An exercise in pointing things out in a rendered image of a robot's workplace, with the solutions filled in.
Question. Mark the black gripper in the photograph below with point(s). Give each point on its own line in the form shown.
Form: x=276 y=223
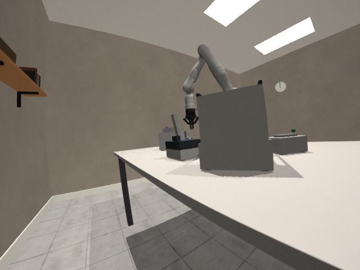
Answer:
x=190 y=115

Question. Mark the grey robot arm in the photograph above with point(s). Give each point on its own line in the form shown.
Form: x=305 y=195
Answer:
x=216 y=69

